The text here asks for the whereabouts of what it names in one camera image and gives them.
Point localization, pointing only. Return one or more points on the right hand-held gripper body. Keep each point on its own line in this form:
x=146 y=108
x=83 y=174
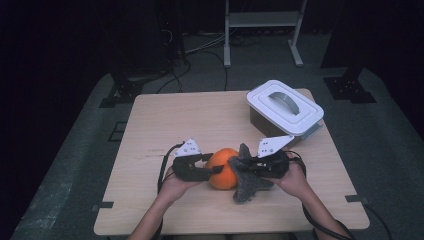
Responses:
x=275 y=165

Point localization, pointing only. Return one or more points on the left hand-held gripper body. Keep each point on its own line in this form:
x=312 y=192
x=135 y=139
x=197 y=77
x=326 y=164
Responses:
x=181 y=166

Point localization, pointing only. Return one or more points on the orange plush toy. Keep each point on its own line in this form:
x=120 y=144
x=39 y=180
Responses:
x=221 y=173

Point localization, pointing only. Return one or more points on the grey fluffy cloth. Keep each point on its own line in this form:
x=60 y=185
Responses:
x=248 y=185

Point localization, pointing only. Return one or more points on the brown transparent storage box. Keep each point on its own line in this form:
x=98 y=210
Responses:
x=266 y=126

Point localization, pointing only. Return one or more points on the person's left hand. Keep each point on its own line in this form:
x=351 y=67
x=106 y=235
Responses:
x=173 y=188

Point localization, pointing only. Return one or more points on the person's right hand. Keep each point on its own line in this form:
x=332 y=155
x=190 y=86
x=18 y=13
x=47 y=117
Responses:
x=293 y=181

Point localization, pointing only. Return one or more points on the black floor tape marking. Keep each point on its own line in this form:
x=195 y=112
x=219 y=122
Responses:
x=118 y=131

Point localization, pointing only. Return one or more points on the black tape strip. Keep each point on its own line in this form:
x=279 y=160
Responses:
x=105 y=205
x=355 y=199

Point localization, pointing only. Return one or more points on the black stand base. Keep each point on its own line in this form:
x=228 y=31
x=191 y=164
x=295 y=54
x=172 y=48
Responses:
x=350 y=88
x=125 y=91

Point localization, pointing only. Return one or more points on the white metal stand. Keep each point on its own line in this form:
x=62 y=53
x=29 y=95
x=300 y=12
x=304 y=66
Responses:
x=261 y=19

